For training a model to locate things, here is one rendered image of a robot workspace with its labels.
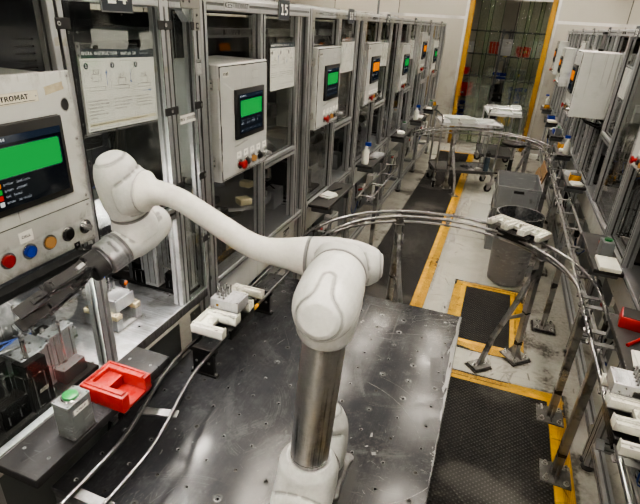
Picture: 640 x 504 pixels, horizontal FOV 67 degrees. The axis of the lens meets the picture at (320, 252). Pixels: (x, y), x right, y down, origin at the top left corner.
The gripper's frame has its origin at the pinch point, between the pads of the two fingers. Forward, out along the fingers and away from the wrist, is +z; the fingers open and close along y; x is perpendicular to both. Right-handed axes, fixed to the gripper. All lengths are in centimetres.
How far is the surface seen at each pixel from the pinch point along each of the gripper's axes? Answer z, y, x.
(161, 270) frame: -61, -72, -4
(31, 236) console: -13.8, -3.4, -16.3
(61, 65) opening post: -42, 19, -40
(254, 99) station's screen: -127, -27, -27
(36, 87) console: -32, 19, -37
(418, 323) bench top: -126, -58, 98
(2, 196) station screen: -11.8, 9.8, -22.1
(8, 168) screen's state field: -16.1, 13.1, -25.4
